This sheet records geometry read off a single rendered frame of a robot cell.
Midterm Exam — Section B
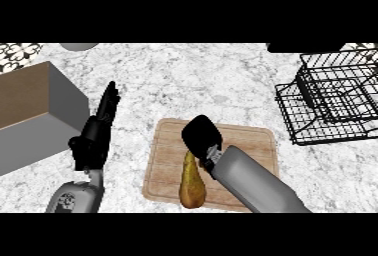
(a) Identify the wooden cutting board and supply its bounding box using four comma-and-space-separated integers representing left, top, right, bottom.
142, 117, 281, 213

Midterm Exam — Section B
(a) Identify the black appliance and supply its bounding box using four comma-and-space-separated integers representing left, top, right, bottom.
266, 42, 349, 54

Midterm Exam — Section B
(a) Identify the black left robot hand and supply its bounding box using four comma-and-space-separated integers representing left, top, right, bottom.
67, 80, 123, 172

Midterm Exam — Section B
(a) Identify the grey and brown box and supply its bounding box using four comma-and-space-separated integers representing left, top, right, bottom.
0, 60, 92, 177

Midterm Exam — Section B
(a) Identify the black tiered wire basket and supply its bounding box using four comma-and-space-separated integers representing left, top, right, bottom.
274, 48, 378, 147

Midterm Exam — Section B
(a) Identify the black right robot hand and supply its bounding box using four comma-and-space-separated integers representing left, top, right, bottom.
181, 114, 225, 166

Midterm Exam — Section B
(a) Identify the brown sweet potato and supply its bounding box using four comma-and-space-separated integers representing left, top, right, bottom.
179, 150, 209, 210

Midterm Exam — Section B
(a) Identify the grey round object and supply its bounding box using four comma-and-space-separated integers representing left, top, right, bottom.
60, 42, 101, 52

